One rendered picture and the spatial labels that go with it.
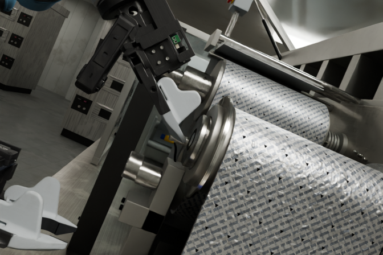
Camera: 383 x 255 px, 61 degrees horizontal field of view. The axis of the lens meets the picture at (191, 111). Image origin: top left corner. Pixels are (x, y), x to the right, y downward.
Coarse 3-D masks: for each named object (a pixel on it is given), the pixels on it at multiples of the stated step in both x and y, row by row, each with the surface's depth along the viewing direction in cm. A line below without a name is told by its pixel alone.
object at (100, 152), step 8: (184, 24) 138; (192, 32) 139; (200, 32) 139; (128, 80) 138; (128, 88) 138; (120, 96) 138; (120, 104) 138; (112, 112) 138; (112, 120) 138; (112, 128) 138; (104, 136) 138; (104, 144) 138; (96, 152) 138; (104, 152) 153; (96, 160) 138
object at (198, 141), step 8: (200, 120) 44; (208, 120) 43; (200, 128) 42; (208, 128) 42; (192, 136) 45; (200, 136) 41; (192, 144) 43; (200, 144) 41; (184, 152) 46; (192, 152) 41; (200, 152) 41; (184, 160) 43; (192, 160) 42
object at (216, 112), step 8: (216, 104) 45; (208, 112) 48; (216, 112) 42; (216, 120) 40; (232, 120) 41; (216, 128) 40; (232, 128) 40; (208, 136) 41; (216, 136) 39; (208, 144) 39; (224, 144) 39; (208, 152) 39; (224, 152) 39; (200, 160) 40; (208, 160) 39; (192, 168) 42; (200, 168) 40; (216, 168) 40; (184, 176) 45; (192, 176) 41; (208, 184) 41
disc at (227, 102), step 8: (224, 104) 44; (232, 104) 41; (224, 112) 42; (232, 112) 40; (224, 120) 40; (224, 128) 38; (224, 136) 38; (216, 144) 39; (216, 152) 38; (216, 160) 38; (208, 168) 38; (200, 176) 40; (208, 176) 38; (184, 184) 47; (192, 184) 42; (200, 184) 39; (184, 192) 45; (192, 192) 40
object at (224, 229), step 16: (208, 208) 39; (208, 224) 39; (224, 224) 39; (240, 224) 39; (256, 224) 40; (192, 240) 39; (208, 240) 39; (224, 240) 39; (240, 240) 40; (256, 240) 40; (272, 240) 40; (288, 240) 40
